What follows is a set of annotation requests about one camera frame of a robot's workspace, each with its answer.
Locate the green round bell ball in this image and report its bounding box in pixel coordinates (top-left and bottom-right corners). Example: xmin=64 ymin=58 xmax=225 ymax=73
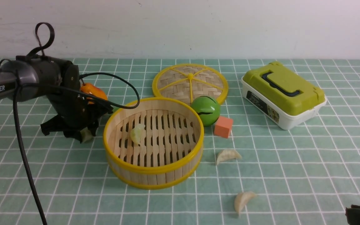
xmin=191 ymin=96 xmax=221 ymax=127

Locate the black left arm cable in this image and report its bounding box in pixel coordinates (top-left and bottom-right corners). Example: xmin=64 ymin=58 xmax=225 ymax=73
xmin=0 ymin=22 xmax=141 ymax=225

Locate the woven bamboo steamer lid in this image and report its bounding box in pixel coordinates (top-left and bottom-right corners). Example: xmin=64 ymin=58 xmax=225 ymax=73
xmin=152 ymin=63 xmax=229 ymax=104

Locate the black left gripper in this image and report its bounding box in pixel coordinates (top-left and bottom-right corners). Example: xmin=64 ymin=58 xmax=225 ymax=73
xmin=40 ymin=92 xmax=113 ymax=143

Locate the orange red pear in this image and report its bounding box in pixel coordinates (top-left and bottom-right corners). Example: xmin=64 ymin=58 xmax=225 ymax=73
xmin=80 ymin=79 xmax=108 ymax=101

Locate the orange foam cube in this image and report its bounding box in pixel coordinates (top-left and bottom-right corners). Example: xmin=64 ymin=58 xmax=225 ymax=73
xmin=214 ymin=116 xmax=234 ymax=138

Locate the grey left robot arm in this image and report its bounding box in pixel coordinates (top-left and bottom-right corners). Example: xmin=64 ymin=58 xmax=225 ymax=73
xmin=0 ymin=56 xmax=113 ymax=142

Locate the bamboo steamer tray yellow rim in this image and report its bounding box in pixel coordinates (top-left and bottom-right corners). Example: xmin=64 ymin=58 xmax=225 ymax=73
xmin=103 ymin=97 xmax=204 ymax=189

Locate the pale dumpling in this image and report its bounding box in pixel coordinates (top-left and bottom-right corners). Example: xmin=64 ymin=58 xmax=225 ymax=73
xmin=234 ymin=191 xmax=257 ymax=216
xmin=80 ymin=128 xmax=94 ymax=143
xmin=216 ymin=149 xmax=242 ymax=165
xmin=130 ymin=124 xmax=145 ymax=146

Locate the green lidded white box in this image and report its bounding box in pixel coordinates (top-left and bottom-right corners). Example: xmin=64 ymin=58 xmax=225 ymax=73
xmin=240 ymin=61 xmax=327 ymax=130

